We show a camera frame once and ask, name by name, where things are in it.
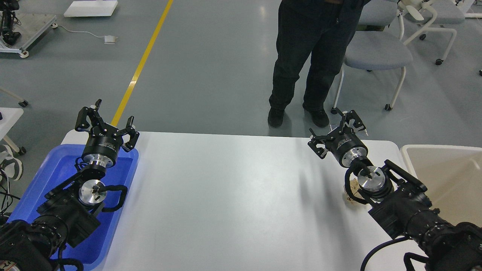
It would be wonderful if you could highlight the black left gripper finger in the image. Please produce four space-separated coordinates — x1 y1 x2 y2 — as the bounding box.
75 99 105 132
113 116 140 152

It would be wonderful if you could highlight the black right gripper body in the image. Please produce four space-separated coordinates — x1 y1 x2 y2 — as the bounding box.
328 128 368 168

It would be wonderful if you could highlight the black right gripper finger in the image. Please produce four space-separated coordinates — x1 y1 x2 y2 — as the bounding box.
308 128 335 159
334 108 365 134

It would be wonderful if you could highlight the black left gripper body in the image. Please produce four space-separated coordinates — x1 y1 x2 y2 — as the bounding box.
81 126 123 168

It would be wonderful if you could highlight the beige paper ball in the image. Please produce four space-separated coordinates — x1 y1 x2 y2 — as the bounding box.
343 177 364 206

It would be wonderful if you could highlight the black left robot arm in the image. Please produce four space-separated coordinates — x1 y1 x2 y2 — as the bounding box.
1 99 140 271

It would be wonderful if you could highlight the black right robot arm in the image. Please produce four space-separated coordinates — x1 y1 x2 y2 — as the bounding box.
308 108 482 271

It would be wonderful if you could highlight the right metal floor plate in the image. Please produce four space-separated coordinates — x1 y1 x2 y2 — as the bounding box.
354 126 369 137

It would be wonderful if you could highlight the white caster leg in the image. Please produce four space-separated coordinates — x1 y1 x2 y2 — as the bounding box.
0 87 29 108

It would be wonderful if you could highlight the person in black clothes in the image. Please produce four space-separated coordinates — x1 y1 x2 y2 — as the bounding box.
267 0 368 128

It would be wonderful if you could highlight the beige plastic bin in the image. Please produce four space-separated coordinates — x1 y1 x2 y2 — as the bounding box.
400 145 482 227

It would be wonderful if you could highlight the white flat board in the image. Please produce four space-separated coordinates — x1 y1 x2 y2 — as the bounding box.
63 0 118 17

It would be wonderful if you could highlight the grey chair white frame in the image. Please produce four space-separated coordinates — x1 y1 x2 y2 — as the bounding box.
343 0 413 111

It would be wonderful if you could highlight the white power adapter with cable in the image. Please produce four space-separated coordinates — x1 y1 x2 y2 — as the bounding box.
50 23 118 44

